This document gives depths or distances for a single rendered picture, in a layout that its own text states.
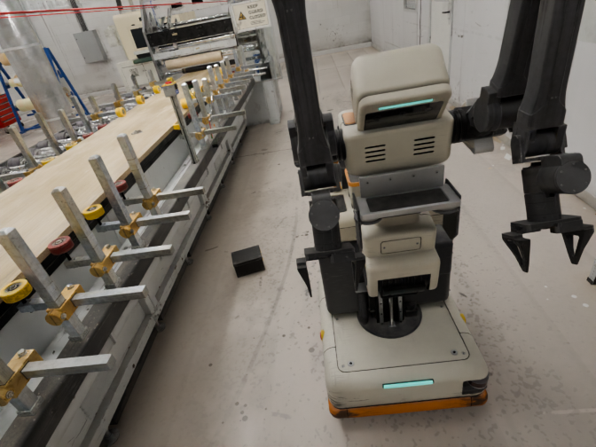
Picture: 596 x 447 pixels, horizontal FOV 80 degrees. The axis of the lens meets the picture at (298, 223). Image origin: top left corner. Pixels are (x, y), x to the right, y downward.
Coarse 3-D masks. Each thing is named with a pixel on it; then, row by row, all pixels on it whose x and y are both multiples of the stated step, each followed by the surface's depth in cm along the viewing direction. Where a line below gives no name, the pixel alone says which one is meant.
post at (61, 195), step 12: (60, 192) 117; (60, 204) 120; (72, 204) 122; (72, 216) 122; (72, 228) 125; (84, 228) 126; (84, 240) 128; (96, 240) 131; (96, 252) 130; (108, 276) 136
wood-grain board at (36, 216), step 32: (160, 96) 380; (128, 128) 278; (160, 128) 261; (64, 160) 232; (32, 192) 189; (96, 192) 173; (0, 224) 160; (32, 224) 154; (64, 224) 148; (0, 256) 134; (0, 288) 116
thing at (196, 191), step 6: (162, 192) 180; (168, 192) 179; (174, 192) 178; (180, 192) 178; (186, 192) 178; (192, 192) 178; (198, 192) 178; (204, 192) 178; (126, 198) 183; (132, 198) 181; (138, 198) 180; (162, 198) 180; (168, 198) 180; (174, 198) 180; (126, 204) 182; (132, 204) 182
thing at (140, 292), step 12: (120, 288) 115; (132, 288) 114; (144, 288) 113; (36, 300) 117; (72, 300) 114; (84, 300) 114; (96, 300) 114; (108, 300) 114; (120, 300) 114; (24, 312) 118
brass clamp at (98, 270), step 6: (114, 246) 141; (108, 252) 137; (108, 258) 136; (90, 264) 132; (96, 264) 132; (102, 264) 132; (108, 264) 135; (90, 270) 131; (96, 270) 131; (102, 270) 132; (108, 270) 135; (96, 276) 133
